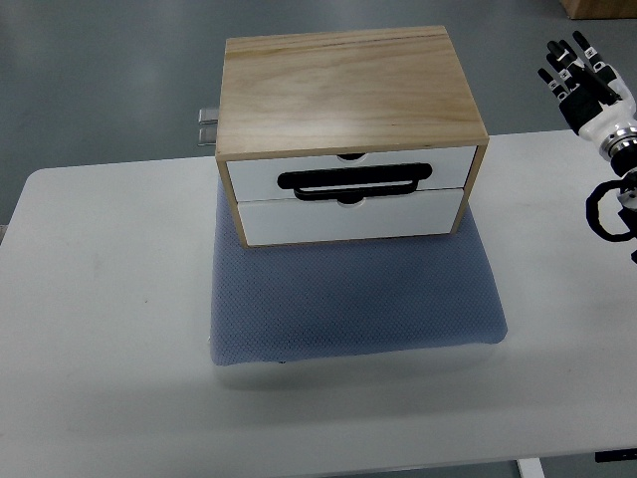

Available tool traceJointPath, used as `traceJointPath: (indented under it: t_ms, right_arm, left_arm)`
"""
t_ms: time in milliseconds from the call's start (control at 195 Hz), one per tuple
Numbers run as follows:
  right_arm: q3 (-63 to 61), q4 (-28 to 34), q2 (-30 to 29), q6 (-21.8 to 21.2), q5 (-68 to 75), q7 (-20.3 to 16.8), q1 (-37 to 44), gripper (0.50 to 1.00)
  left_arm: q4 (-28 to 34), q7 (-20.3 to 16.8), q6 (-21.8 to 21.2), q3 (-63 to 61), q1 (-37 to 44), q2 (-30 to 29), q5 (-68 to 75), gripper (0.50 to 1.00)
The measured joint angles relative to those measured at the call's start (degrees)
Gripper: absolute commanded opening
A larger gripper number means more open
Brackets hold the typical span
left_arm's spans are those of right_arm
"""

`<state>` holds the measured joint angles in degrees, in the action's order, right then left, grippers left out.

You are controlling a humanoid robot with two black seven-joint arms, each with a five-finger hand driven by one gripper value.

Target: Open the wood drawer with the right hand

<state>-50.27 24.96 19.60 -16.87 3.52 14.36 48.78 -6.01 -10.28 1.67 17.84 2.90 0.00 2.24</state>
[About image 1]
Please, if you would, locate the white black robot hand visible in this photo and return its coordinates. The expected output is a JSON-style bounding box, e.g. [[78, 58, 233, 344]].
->
[[537, 31, 636, 144]]

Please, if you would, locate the black drawer handle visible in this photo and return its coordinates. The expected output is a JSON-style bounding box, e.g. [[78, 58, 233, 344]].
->
[[277, 163, 433, 204]]

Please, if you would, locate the white drawer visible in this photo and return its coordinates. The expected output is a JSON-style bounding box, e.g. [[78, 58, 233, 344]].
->
[[227, 146, 476, 202], [238, 189, 463, 246]]

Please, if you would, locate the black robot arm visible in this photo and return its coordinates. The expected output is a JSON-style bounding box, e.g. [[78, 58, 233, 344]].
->
[[585, 126, 636, 243]]

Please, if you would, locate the wooden drawer cabinet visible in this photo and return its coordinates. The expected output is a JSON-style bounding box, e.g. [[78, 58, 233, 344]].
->
[[216, 26, 489, 247]]

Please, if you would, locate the cardboard box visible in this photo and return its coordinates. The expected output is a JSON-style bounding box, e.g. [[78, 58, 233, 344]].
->
[[560, 0, 637, 20]]

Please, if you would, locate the blue mesh cushion mat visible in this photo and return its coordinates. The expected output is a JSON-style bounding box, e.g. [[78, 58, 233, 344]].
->
[[210, 195, 508, 366]]

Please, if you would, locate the black table control panel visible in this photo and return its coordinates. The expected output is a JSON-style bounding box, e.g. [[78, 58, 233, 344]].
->
[[594, 448, 637, 463]]

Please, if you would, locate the white table leg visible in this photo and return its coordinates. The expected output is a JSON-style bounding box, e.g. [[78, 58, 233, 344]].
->
[[517, 458, 545, 478]]

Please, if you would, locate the grey metal table clamp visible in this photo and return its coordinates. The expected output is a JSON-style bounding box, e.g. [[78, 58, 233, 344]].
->
[[198, 107, 219, 145]]

